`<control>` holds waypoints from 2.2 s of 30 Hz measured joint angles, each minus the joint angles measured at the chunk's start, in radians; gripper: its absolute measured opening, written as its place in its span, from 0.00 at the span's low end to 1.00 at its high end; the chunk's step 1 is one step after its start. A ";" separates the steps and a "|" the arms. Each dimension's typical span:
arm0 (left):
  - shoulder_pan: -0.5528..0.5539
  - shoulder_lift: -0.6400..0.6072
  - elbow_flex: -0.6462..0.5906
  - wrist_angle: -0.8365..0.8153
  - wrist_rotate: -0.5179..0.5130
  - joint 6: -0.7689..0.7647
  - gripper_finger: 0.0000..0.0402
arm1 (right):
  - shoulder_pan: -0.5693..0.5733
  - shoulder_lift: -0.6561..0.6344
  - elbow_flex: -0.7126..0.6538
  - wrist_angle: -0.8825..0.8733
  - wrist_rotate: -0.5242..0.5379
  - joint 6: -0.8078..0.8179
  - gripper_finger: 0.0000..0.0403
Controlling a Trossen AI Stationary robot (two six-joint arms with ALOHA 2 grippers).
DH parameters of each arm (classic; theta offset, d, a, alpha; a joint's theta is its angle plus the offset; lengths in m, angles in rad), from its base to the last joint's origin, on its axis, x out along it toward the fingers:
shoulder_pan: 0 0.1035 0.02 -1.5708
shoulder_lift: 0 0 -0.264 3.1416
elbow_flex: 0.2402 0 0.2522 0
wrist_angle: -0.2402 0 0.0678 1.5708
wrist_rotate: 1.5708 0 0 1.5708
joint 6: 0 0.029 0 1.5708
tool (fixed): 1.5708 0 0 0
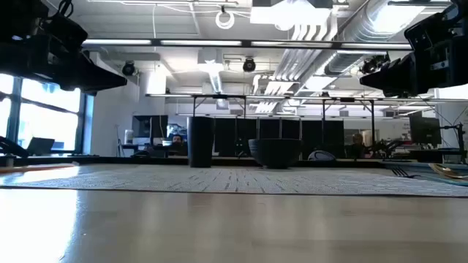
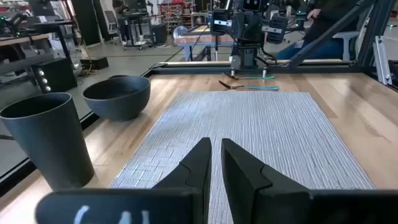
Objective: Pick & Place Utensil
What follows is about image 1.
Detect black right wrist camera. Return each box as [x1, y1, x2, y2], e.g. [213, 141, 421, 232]
[404, 3, 462, 54]

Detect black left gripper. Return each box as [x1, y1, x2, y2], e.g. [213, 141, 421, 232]
[0, 31, 128, 97]

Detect white cable coil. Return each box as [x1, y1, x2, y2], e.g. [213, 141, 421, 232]
[214, 9, 235, 31]

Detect black bowl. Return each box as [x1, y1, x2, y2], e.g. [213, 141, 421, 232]
[248, 138, 303, 170]

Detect grey woven placemat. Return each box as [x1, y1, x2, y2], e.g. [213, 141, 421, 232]
[0, 164, 468, 199]

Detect black computer monitor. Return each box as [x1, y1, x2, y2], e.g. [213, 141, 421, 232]
[132, 115, 169, 140]

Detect black monitor on arm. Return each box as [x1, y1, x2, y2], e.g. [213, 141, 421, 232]
[408, 115, 442, 148]

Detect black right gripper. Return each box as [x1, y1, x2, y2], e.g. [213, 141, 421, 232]
[359, 34, 468, 99]

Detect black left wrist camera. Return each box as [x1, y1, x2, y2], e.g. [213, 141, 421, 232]
[39, 13, 89, 56]

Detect silver ventilation duct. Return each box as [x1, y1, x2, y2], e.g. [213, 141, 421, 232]
[323, 0, 410, 76]

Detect black partition panels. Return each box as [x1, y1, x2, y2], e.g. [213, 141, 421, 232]
[214, 118, 345, 159]

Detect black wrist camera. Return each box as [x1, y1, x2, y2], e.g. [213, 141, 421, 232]
[404, 3, 462, 54]
[39, 13, 89, 56]

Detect teal-handled black utensil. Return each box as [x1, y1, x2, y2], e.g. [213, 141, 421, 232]
[390, 167, 468, 186]

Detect overhead light bar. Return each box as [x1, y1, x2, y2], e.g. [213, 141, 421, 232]
[81, 38, 413, 51]

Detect person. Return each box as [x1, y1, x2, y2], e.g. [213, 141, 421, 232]
[347, 132, 371, 159]
[168, 134, 189, 157]

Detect open laptop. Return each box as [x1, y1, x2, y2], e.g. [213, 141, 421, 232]
[26, 137, 56, 156]

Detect tall black cup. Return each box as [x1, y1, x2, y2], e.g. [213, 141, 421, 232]
[187, 115, 216, 169]

